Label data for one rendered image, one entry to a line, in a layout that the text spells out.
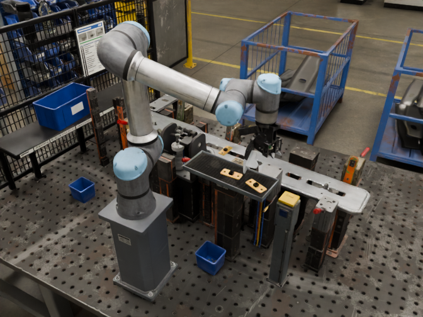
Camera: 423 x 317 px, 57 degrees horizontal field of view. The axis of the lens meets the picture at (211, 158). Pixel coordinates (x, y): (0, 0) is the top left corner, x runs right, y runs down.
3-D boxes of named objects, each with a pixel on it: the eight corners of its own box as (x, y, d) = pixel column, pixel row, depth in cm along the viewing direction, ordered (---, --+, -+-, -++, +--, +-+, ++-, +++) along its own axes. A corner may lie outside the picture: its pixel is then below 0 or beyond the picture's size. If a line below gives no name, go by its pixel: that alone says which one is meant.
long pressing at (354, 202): (374, 190, 175) (374, 187, 175) (358, 219, 160) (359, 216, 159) (143, 109, 239) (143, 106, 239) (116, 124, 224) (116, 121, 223)
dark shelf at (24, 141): (143, 94, 253) (142, 90, 251) (17, 160, 192) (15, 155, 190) (118, 86, 263) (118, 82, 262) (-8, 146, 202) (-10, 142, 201)
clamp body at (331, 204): (328, 260, 180) (344, 200, 159) (319, 277, 172) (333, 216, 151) (309, 251, 184) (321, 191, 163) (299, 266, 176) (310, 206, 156)
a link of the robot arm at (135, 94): (124, 174, 150) (95, 30, 119) (139, 153, 162) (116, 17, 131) (155, 177, 148) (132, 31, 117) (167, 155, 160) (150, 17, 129)
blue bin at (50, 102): (98, 108, 231) (94, 87, 224) (59, 131, 209) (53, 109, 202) (77, 102, 237) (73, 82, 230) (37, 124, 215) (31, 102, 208)
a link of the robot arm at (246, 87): (216, 87, 121) (252, 90, 119) (223, 73, 130) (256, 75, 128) (216, 109, 126) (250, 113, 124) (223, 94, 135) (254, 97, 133)
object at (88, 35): (111, 67, 252) (104, 18, 235) (84, 79, 237) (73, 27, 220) (109, 66, 253) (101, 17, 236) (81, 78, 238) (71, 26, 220)
